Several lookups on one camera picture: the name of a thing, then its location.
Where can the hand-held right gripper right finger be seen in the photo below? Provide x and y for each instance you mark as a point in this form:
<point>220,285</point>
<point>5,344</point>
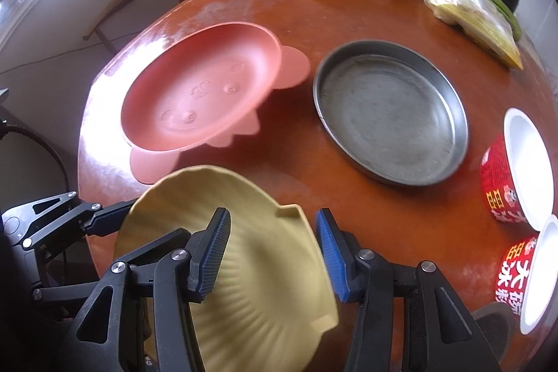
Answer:
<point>331,254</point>

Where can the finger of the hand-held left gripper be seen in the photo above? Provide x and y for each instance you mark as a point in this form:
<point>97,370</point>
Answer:
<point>109,217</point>
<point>65,292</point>

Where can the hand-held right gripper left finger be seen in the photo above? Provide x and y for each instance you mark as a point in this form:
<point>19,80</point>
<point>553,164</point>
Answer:
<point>216,254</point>

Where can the yellow shell-shaped plate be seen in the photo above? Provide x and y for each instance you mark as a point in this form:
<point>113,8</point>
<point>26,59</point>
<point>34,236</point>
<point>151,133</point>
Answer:
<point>261,289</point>

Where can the round metal pan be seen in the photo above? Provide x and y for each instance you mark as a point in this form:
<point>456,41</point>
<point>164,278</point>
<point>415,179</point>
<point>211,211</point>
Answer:
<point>392,115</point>

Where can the red and white paper bowl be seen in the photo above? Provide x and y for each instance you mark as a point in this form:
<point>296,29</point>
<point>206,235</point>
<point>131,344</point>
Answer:
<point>492,176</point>
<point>514,267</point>

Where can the pink bear-face plate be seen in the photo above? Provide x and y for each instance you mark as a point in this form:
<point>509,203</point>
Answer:
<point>196,93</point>

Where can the dark grey round seat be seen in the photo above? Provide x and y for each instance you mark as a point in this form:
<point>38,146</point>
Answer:
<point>492,337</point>

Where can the bag of yellow noodles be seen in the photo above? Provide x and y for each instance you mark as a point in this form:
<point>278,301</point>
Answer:
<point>471,23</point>

